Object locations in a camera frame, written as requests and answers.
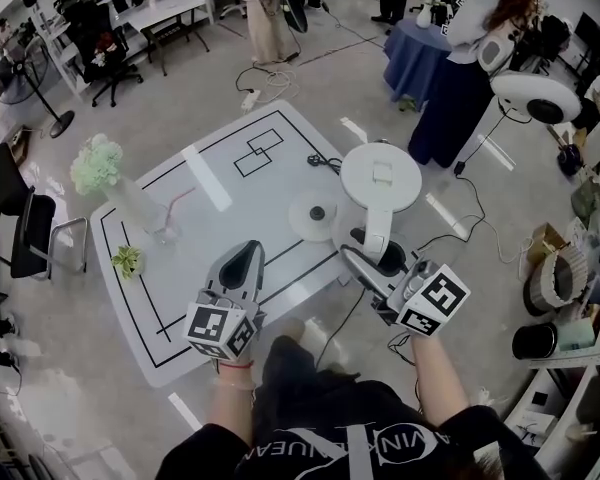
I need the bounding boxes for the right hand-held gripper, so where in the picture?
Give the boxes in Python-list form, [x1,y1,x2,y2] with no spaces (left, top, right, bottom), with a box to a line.
[339,240,472,338]

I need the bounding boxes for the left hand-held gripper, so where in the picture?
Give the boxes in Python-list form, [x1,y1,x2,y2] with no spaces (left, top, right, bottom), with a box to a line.
[183,240,267,361]

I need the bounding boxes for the white round kettle base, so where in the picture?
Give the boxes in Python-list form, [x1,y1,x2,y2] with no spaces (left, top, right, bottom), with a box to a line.
[287,190,339,243]

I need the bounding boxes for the white electric kettle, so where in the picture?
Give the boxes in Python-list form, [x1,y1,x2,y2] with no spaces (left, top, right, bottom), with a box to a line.
[329,140,424,265]

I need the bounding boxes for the white metal shelving unit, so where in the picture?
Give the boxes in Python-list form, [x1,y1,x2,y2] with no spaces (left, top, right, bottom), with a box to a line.
[499,132,600,480]

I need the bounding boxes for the person's right forearm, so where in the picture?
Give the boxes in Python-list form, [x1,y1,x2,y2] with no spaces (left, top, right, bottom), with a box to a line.
[409,335,471,429]

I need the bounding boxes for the person's left forearm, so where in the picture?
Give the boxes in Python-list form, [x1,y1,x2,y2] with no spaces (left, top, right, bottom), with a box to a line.
[210,360,257,439]

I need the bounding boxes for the dark purple vacuum cleaner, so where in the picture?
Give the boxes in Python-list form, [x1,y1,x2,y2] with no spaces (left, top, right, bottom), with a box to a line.
[557,142,584,174]

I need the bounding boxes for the white coiled cable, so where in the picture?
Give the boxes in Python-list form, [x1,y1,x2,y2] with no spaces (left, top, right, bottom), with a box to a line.
[264,67,299,102]

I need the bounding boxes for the black pedestal fan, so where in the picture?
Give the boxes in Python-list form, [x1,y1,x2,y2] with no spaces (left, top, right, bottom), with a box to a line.
[0,35,76,139]

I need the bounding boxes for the white desk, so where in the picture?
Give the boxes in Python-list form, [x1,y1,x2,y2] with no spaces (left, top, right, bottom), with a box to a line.
[109,0,211,77]

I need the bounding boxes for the black round bin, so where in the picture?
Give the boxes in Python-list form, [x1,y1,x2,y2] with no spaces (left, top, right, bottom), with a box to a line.
[511,322,559,361]

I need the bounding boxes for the black power plug with cable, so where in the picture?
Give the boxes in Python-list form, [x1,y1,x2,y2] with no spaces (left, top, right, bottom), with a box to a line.
[307,153,344,174]

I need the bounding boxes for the white vase with pale flowers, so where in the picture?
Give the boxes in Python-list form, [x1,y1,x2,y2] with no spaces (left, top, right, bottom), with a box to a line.
[69,133,161,229]

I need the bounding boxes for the black floor cable with adapter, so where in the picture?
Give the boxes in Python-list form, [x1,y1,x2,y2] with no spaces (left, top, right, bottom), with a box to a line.
[314,160,486,369]

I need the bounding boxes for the small green potted plant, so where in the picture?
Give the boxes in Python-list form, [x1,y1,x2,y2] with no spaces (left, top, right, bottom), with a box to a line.
[110,245,147,280]

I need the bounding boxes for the round table with blue cloth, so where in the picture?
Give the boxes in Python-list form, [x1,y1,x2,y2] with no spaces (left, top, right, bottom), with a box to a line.
[382,17,454,104]

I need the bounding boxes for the person's black shorts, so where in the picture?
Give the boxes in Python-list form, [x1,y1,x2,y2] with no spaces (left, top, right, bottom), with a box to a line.
[249,335,421,449]

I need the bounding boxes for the black office chair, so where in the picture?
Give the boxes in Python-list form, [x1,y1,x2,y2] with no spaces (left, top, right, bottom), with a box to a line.
[62,0,144,108]

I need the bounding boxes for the small white vase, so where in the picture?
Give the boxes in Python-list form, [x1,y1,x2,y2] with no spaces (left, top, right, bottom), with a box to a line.
[415,0,441,29]

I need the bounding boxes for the person's black printed t-shirt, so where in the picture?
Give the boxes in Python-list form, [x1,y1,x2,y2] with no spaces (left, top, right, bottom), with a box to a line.
[154,405,551,480]

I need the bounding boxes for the grey corrugated basket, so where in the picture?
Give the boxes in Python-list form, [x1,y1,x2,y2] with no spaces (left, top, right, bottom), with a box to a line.
[522,245,589,318]

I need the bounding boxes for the white oval device on stand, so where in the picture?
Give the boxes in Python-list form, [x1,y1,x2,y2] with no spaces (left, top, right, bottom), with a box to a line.
[454,71,581,175]

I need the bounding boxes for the person's beige shoe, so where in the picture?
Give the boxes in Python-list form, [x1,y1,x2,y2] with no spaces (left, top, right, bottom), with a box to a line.
[278,317,307,342]

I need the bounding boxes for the brown cardboard box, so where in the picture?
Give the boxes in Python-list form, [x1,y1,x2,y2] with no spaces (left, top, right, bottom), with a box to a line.
[527,222,569,264]

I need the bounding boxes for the black metal-frame chair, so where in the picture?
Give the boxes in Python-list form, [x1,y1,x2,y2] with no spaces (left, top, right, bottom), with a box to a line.
[0,141,89,282]

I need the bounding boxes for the pale green container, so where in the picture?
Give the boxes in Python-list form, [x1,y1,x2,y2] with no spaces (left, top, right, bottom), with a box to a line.
[554,317,596,353]

